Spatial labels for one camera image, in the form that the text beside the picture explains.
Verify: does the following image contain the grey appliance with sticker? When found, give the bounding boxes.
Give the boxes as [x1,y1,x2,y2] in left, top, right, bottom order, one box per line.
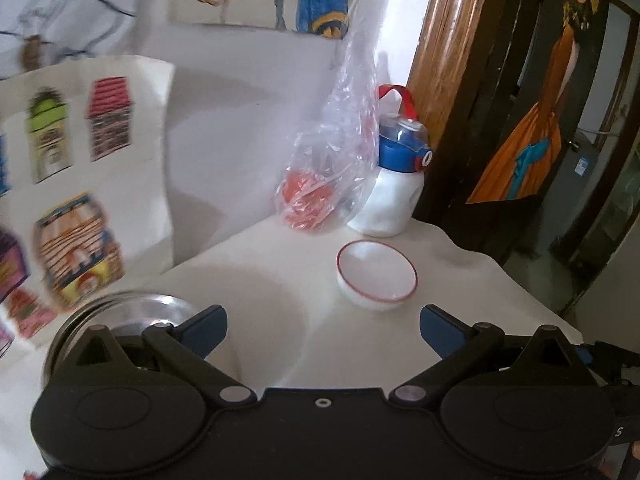
[527,128,606,255]

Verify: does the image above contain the white blue water bottle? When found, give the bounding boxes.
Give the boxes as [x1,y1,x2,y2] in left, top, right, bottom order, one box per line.
[347,84,433,238]

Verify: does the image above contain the clear plastic bag red contents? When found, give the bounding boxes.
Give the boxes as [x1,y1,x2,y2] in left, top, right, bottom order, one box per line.
[274,8,378,233]

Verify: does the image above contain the houses drawing paper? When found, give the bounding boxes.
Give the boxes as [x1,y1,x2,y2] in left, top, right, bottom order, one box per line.
[1,55,175,364]

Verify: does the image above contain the orange dress woman painting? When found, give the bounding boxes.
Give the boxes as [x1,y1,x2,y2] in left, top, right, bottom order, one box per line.
[466,0,610,205]

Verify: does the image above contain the steel plate with sticker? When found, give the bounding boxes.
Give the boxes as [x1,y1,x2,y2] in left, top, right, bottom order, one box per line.
[41,290,200,387]

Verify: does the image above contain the white red-rimmed bowl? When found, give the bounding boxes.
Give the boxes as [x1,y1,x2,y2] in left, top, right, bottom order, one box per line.
[335,240,419,312]

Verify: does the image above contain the brown wooden door frame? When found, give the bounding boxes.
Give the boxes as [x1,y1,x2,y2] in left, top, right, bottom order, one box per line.
[408,0,541,224]

